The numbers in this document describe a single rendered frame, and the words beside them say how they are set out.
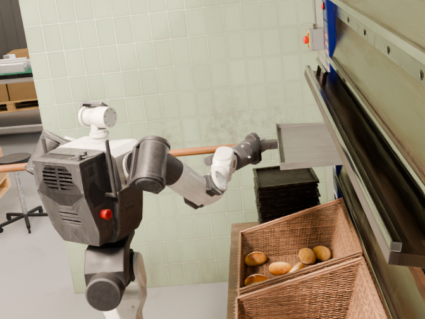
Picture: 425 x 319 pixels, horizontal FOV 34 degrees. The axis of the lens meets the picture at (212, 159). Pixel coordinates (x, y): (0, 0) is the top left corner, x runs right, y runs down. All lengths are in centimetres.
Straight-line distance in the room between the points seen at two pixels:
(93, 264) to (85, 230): 13
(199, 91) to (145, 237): 95
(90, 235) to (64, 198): 14
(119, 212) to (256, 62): 189
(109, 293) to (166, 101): 193
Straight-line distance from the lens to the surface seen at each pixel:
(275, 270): 296
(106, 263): 220
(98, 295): 218
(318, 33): 349
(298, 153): 261
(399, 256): 124
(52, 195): 215
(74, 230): 219
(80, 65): 395
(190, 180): 214
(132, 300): 237
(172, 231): 416
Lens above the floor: 196
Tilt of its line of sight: 17 degrees down
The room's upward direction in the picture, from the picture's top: 7 degrees counter-clockwise
